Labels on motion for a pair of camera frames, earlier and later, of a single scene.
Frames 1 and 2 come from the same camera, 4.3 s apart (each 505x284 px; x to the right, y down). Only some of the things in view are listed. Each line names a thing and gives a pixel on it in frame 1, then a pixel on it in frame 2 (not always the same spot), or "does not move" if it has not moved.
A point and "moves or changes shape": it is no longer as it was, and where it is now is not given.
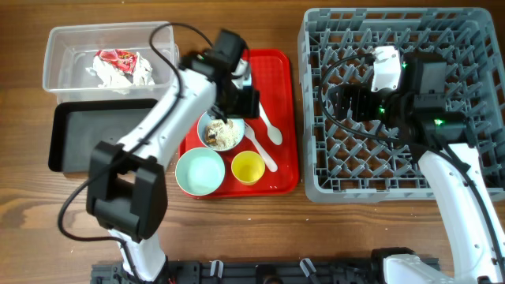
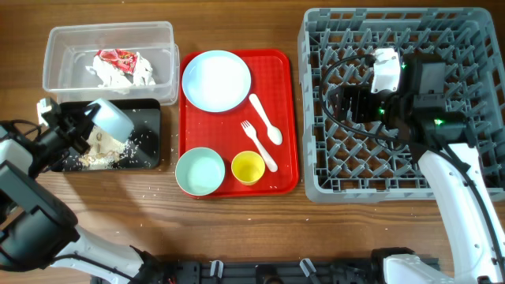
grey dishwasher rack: (369, 162) does not move
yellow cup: (248, 167) does not move
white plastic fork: (269, 160) does not move
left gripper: (244, 102) → (76, 122)
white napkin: (119, 80) does not move
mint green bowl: (200, 171) does not move
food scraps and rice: (222, 135) moves or changes shape
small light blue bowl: (219, 135) → (110, 120)
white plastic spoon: (274, 132) does not move
